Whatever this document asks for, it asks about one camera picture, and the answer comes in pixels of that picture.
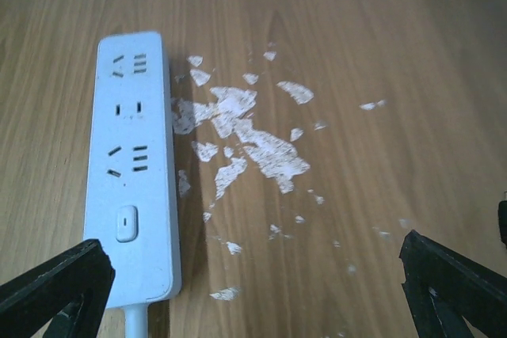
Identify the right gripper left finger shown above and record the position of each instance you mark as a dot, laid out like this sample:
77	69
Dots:
66	294

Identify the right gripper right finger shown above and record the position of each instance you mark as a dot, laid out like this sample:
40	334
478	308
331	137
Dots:
447	292

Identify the light blue power strip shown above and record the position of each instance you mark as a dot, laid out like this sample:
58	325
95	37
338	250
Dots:
131	196

